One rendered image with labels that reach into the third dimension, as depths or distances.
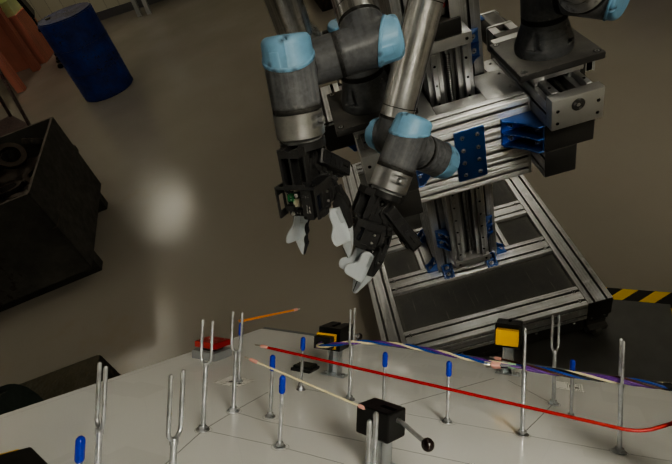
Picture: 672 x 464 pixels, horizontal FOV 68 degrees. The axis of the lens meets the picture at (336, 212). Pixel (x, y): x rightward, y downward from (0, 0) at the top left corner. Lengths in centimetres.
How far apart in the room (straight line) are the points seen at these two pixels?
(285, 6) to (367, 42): 41
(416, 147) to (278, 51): 35
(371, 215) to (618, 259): 169
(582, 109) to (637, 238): 126
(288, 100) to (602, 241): 203
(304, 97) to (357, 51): 14
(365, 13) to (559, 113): 71
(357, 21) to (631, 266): 190
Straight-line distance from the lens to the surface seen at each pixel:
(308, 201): 76
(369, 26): 84
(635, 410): 97
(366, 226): 94
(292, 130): 75
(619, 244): 257
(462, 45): 150
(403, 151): 94
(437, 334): 196
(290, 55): 73
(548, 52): 147
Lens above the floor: 185
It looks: 39 degrees down
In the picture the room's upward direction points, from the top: 19 degrees counter-clockwise
